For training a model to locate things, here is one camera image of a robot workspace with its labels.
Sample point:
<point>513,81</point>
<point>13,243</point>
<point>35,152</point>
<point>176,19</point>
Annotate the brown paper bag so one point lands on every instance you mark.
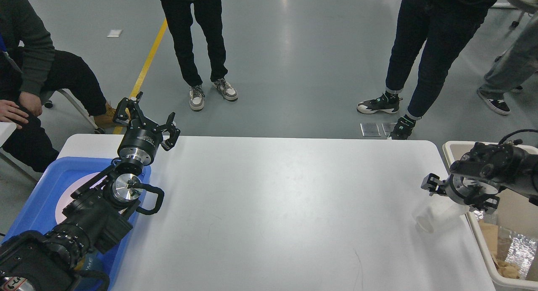
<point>490,233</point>

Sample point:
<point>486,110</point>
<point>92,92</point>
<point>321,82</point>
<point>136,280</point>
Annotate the white rolling stand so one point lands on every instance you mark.
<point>524,6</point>

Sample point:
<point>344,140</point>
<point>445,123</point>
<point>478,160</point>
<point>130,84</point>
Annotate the white side table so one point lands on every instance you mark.
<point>6,130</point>

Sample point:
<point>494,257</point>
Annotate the person in blue jeans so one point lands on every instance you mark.
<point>518,63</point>

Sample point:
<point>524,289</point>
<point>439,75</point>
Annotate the brown shoe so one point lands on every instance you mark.
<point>105,120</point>

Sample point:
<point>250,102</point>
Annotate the beige waste bin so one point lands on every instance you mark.
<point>517,214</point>

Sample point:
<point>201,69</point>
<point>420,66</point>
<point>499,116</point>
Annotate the person in black clothes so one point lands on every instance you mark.
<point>438,31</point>

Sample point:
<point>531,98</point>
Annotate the white cup sideways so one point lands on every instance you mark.
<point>436,213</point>

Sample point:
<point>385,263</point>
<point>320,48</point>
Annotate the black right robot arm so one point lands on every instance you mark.
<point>486,170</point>

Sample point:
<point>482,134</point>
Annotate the floor outlet plate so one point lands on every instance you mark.
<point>387,128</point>
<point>370,130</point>

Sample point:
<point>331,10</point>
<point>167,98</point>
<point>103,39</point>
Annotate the foil with paper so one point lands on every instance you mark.
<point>520,249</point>

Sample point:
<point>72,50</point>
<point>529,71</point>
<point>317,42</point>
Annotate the blue plastic tray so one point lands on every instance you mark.
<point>38,215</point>

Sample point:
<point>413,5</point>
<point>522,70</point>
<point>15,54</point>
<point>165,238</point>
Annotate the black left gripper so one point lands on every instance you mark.
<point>139,143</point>

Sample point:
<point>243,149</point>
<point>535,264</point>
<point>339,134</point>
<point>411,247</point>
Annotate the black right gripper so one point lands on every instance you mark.
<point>478,195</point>

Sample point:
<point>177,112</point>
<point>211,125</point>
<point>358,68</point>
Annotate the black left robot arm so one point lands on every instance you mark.
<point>98,216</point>

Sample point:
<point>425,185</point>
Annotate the grey-blue mug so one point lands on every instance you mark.
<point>91,262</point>

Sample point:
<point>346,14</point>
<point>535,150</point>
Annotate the brown paper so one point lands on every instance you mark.
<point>506,269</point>

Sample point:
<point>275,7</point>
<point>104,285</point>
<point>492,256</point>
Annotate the dark seated person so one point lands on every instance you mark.
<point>30,66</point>

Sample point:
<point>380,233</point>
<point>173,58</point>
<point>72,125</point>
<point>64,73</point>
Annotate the pink plate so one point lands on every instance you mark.
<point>65,199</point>

